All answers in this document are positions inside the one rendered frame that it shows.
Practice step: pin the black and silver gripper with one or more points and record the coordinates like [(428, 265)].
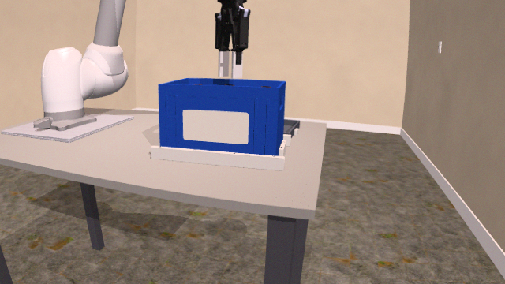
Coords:
[(236, 20)]

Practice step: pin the blue plastic crate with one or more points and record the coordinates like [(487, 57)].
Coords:
[(245, 118)]

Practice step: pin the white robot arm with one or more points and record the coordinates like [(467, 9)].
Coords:
[(67, 80)]

